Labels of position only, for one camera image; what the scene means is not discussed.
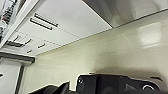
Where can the white wide drawer stack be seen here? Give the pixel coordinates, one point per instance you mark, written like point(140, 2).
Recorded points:
point(26, 43)

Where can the white lower double-door cabinet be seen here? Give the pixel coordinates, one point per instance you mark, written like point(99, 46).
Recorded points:
point(66, 20)

